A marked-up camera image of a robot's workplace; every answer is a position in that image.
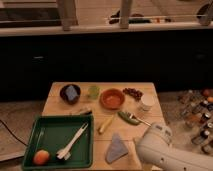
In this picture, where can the green plastic tray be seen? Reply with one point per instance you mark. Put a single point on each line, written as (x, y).
(52, 133)

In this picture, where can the green pepper toy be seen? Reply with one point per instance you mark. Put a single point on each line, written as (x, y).
(128, 117)

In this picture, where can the light blue towel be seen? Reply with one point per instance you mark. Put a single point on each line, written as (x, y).
(116, 149)

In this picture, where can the blue sponge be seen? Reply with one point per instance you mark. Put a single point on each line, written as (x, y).
(71, 93)

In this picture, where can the small brush with dark tip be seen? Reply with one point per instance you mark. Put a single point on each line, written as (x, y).
(82, 111)

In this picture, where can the green plastic cup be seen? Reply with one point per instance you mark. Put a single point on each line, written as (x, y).
(93, 92)

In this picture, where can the red orange bowl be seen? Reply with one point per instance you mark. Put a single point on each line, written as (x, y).
(112, 99)

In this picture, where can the white dish brush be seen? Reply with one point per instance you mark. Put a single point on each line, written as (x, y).
(64, 153)

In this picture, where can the wooden table board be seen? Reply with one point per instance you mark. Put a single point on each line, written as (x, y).
(56, 106)

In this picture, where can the orange peach fruit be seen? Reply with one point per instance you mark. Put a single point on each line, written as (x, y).
(41, 157)

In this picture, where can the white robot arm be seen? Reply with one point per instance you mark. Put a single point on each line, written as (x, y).
(154, 147)

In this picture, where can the dark brown bowl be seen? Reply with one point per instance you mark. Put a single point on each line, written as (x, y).
(64, 96)

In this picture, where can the white paper cup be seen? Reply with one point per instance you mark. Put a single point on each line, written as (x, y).
(146, 102)

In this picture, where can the metal fork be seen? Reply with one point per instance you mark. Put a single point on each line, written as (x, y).
(140, 120)

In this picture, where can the bunch of dark grapes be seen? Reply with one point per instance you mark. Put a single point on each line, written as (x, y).
(136, 94)

